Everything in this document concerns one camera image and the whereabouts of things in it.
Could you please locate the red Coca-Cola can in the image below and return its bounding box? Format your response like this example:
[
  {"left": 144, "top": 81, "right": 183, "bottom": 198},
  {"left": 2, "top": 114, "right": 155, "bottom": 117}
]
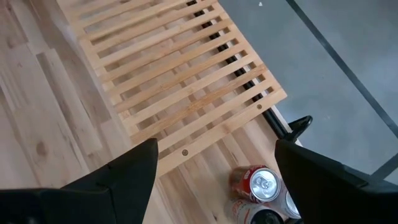
[{"left": 229, "top": 164, "right": 282, "bottom": 205}]

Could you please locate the wooden slatted shelf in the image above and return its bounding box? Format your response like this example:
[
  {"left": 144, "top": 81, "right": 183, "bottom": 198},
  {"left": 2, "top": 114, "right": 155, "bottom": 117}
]
[{"left": 55, "top": 0, "right": 289, "bottom": 178}]

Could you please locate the black frame clamp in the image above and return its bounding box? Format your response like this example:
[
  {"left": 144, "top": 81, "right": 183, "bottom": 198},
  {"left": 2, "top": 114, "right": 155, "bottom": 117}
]
[{"left": 285, "top": 114, "right": 314, "bottom": 142}]

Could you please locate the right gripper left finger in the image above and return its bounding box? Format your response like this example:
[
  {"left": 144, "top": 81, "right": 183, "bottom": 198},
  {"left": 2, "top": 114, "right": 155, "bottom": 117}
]
[{"left": 0, "top": 138, "right": 160, "bottom": 224}]

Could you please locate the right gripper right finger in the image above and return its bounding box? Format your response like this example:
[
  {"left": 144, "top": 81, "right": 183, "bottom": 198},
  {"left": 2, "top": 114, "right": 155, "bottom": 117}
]
[{"left": 274, "top": 139, "right": 398, "bottom": 224}]

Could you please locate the silver and red soda can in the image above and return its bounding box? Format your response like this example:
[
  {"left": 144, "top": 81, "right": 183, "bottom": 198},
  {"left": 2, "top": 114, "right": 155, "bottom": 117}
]
[{"left": 267, "top": 179, "right": 302, "bottom": 220}]

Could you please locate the tall white Celsius can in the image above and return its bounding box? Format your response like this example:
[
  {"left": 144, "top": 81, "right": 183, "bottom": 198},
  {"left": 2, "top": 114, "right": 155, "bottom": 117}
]
[{"left": 224, "top": 198, "right": 285, "bottom": 224}]

